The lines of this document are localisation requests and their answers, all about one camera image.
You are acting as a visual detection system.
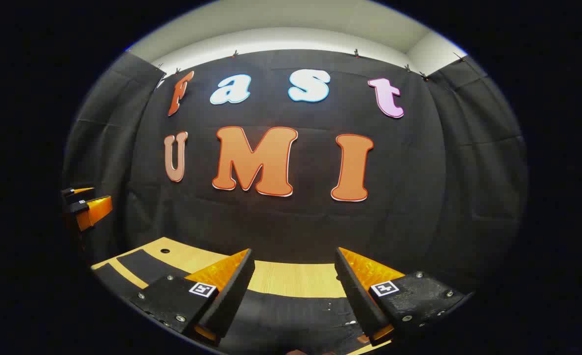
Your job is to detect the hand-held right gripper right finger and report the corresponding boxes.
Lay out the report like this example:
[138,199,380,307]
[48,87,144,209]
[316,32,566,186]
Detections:
[334,247,469,346]

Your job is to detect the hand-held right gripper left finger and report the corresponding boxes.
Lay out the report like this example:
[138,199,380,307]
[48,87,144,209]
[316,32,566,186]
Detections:
[128,248,256,346]

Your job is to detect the dark grey jeans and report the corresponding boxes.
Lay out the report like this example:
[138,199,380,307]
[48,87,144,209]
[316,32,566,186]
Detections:
[93,249,385,355]

